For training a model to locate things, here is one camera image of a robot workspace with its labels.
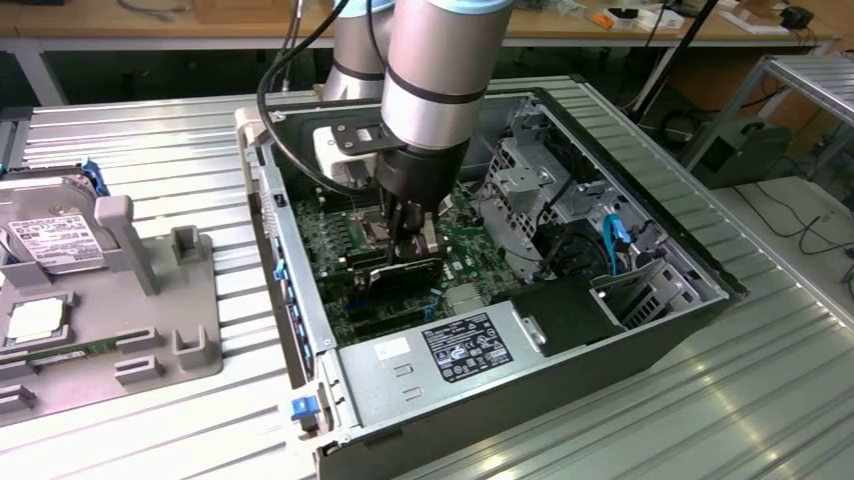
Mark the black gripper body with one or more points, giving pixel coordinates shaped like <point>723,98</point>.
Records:
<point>421,172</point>

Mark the black graphics card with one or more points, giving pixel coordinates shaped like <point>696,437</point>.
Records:
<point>408,277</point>

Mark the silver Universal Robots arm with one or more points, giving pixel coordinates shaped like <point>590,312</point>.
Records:
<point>434,75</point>

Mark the CPU socket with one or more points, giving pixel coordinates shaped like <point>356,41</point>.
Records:
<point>370,230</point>

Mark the metal socket cover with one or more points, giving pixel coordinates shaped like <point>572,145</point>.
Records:
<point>449,206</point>

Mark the green motherboard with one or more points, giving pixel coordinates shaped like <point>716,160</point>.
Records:
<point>481,260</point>

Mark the installed RAM stick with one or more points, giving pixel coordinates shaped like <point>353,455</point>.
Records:
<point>357,261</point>

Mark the silver chipset heat sink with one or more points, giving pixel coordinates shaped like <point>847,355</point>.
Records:
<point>468,299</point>

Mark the metal disk bay cage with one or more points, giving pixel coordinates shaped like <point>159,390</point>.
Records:
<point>528,190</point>

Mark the grey power supply unit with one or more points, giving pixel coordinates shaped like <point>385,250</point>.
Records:
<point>414,365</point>

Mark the open black PC case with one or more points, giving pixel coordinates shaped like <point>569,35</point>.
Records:
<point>668,200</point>

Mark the blue case latch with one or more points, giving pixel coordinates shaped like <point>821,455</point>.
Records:
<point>304,406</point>

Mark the wooden desk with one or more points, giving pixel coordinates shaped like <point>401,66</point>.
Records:
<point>601,31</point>

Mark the grey parts rack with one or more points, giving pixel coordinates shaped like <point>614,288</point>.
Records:
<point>167,325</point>

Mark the black stand pole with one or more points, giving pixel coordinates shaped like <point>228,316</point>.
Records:
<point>675,55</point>

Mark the orange and white box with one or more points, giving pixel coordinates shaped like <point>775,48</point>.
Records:
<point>641,17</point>

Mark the blue disk carrier clip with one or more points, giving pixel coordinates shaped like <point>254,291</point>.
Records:
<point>94,177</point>

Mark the black box on floor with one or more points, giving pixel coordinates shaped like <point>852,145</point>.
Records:
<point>741,155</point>

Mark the hard disk with label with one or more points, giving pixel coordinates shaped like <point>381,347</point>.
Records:
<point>54,235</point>

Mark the green RAM stick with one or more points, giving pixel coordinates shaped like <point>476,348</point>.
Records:
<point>61,351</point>

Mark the silver CPU chip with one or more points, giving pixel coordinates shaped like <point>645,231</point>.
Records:
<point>37,322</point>

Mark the black power adapter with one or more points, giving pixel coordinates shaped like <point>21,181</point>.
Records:
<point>796,16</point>

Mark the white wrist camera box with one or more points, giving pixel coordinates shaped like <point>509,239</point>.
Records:
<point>334,155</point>

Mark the metal frame side table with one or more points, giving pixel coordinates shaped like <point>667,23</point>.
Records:
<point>808,75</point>

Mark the grey metal rail frame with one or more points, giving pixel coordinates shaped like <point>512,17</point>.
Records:
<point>14,140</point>

